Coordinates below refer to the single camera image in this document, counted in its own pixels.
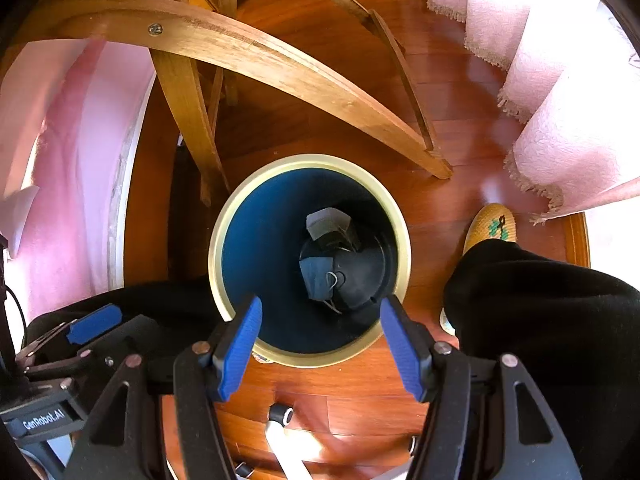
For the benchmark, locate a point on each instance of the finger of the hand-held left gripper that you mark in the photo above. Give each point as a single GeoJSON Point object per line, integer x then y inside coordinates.
{"type": "Point", "coordinates": [95, 322]}
{"type": "Point", "coordinates": [120, 335]}

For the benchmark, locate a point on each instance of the blue face mask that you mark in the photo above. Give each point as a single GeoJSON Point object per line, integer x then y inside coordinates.
{"type": "Point", "coordinates": [315, 275]}

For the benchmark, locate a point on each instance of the white teal printed tablecloth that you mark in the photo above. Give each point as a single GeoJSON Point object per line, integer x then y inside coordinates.
{"type": "Point", "coordinates": [600, 0]}

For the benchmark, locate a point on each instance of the blue waste bin cream rim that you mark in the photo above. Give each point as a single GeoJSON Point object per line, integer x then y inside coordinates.
{"type": "Point", "coordinates": [260, 220]}

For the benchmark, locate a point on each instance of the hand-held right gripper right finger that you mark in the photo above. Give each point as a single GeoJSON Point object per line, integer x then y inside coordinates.
{"type": "Point", "coordinates": [405, 355]}

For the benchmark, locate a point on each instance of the white paper scrap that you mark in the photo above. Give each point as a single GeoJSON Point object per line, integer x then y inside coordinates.
{"type": "Point", "coordinates": [322, 220]}

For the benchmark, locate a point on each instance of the yellow knitted slipper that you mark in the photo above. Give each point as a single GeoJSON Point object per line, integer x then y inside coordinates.
{"type": "Point", "coordinates": [487, 227]}

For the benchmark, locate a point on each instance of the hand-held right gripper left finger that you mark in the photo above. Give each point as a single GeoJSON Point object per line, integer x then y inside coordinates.
{"type": "Point", "coordinates": [240, 350]}

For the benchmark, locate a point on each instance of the wooden chair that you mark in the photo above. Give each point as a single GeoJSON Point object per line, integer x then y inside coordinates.
{"type": "Point", "coordinates": [225, 40]}

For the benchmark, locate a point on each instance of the person's right leg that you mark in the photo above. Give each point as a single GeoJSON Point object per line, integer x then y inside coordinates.
{"type": "Point", "coordinates": [550, 335]}

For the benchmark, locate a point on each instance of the pink fringed cloth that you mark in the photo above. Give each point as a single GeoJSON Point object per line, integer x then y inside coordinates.
{"type": "Point", "coordinates": [550, 85]}

